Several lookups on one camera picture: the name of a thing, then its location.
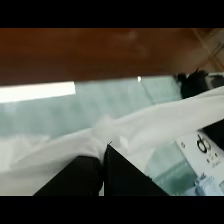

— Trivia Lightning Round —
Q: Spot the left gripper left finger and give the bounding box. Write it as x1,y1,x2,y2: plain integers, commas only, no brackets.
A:
33,155,105,197

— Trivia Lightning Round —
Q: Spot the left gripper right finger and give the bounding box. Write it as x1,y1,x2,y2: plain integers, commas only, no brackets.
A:
103,143,170,197

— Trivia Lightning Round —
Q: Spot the white shirt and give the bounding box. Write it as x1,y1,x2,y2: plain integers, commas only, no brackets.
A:
0,85,224,197

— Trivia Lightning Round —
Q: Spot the light blue garment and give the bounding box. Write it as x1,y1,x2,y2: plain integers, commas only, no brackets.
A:
194,173,224,197

